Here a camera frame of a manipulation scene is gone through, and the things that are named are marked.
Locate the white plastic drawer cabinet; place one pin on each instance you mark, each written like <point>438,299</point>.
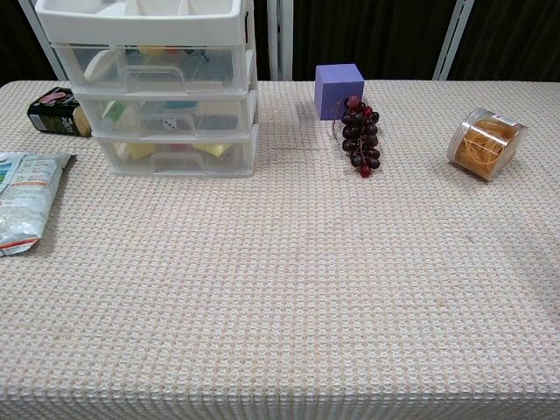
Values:
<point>144,28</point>

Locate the white oval object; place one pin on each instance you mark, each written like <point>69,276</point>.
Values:
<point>100,65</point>

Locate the white dice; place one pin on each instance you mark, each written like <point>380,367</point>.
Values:
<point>170,124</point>

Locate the dark grey sponge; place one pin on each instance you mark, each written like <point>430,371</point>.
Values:
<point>219,121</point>

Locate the clear plastic drawer, yellow blocks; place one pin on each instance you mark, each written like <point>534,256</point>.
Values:
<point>245,162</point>

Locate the white frame post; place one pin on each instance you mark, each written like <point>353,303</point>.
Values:
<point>448,39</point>
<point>280,39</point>
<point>61,65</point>

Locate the green white carton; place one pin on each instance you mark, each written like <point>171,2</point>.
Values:
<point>114,111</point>

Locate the purple cube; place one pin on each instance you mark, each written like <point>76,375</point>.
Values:
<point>339,89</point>

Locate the small green item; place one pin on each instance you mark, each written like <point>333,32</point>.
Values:
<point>132,51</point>

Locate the beige woven tablecloth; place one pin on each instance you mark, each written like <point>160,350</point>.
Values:
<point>280,284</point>

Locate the small red item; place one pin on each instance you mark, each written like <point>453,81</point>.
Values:
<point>172,51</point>

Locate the black curtain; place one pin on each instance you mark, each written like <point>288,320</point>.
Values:
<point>17,48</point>
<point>261,39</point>
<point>512,39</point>
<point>372,30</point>

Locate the small red block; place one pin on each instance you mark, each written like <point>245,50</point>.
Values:
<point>178,148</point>

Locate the yellow block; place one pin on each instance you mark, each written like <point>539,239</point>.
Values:
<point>143,151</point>
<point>213,149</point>

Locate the flat blue item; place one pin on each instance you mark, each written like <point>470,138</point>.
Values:
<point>180,105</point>

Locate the dark red grape bunch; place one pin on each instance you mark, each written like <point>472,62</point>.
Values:
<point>361,135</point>

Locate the clear plastic drawer with dice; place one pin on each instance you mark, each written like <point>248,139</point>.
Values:
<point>131,127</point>

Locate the orange wrapped snack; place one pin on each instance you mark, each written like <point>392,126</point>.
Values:
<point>481,144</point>

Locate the black snack box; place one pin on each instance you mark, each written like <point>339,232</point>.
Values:
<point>52,114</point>

